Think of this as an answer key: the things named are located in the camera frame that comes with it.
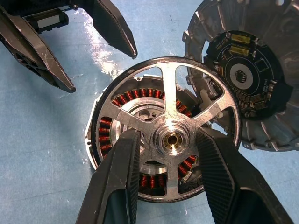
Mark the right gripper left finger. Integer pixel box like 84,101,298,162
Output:
75,128,142,224

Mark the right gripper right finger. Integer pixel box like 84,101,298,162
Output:
195,127,295,224

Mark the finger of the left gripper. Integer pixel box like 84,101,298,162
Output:
0,4,77,94
93,0,138,60

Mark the motor housing with copper coils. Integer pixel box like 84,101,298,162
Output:
83,74,225,199

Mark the blue plastic table cover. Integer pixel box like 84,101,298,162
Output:
0,0,299,224

